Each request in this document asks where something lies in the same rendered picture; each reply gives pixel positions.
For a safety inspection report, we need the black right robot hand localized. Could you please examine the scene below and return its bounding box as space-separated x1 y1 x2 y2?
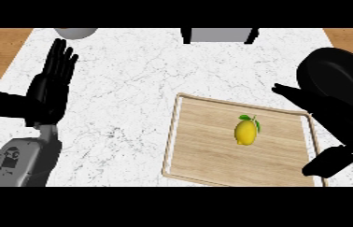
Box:
270 82 353 179

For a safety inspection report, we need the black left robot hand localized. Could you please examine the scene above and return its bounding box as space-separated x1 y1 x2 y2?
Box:
0 37 79 128

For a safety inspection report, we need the black pot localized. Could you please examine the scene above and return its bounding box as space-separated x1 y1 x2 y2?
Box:
295 47 353 105

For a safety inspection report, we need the yellow lemon with green leaves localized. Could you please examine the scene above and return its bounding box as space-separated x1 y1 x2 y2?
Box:
233 114 261 147

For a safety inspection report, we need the wooden tray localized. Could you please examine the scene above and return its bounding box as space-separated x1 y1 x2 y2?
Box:
160 92 329 188

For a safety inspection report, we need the grey round bowl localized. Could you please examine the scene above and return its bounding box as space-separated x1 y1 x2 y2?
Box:
51 28 98 40

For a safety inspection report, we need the grey appliance with black legs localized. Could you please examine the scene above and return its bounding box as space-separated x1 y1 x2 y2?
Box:
178 28 259 45

